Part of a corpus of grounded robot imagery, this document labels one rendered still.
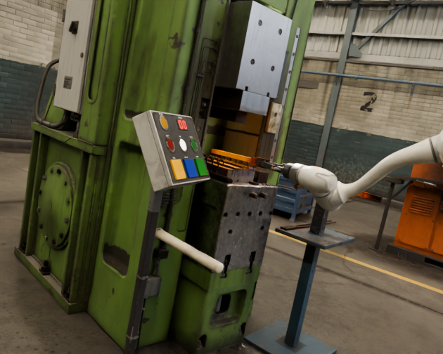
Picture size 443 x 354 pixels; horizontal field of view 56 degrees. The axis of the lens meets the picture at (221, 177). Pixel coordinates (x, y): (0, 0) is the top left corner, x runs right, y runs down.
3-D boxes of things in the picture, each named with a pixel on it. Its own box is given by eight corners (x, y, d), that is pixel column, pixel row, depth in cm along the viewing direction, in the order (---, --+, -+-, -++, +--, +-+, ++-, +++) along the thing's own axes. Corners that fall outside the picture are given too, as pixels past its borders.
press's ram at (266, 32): (286, 101, 222) (302, 24, 217) (235, 88, 196) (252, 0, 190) (232, 94, 252) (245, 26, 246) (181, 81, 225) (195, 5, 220)
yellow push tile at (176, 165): (186, 178, 156) (180, 159, 156) (177, 179, 149) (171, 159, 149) (182, 179, 157) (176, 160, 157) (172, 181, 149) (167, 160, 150)
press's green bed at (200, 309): (244, 342, 238) (261, 264, 231) (194, 359, 212) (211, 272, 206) (185, 299, 277) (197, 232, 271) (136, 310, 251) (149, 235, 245)
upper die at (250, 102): (266, 116, 214) (270, 97, 213) (239, 109, 200) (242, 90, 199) (212, 106, 244) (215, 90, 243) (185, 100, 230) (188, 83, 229)
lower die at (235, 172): (252, 182, 219) (255, 167, 218) (225, 182, 205) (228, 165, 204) (201, 166, 249) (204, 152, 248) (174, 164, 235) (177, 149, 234)
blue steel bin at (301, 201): (312, 216, 640) (322, 170, 629) (294, 222, 571) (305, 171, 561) (243, 195, 697) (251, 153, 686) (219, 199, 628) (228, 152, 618)
